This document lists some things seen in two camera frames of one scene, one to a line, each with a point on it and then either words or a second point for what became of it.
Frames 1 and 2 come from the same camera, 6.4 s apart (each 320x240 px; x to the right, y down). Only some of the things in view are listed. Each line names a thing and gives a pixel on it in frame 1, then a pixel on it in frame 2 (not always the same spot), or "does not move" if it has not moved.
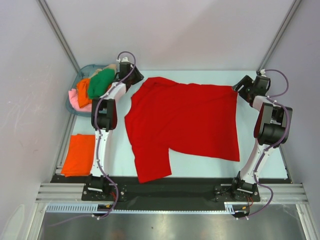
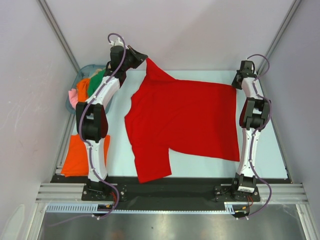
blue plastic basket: [86, 72] does not move
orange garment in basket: [83, 86] does not move
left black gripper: [139, 76] → [138, 58]
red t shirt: [199, 119] does not move
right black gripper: [247, 81] → [234, 83]
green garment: [99, 82] does not move
